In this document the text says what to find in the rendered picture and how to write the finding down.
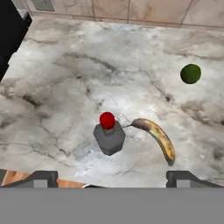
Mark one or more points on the grey liquor bottle red cap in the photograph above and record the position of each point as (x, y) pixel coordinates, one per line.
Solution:
(109, 135)

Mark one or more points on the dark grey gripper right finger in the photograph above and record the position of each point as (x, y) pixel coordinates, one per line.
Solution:
(178, 178)

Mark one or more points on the black fridge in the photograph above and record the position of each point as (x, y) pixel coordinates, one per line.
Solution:
(10, 35)

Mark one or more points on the wooden cupboard front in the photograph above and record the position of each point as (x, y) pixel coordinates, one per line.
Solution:
(17, 178)

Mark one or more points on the spotted yellow banana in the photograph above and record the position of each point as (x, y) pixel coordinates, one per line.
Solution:
(159, 136)

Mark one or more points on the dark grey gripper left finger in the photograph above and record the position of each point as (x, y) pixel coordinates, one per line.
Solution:
(43, 178)

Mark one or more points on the green lime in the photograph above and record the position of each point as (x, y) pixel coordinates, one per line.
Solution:
(190, 73)

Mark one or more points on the grey wall outlet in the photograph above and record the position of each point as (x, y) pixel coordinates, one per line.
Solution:
(43, 5)

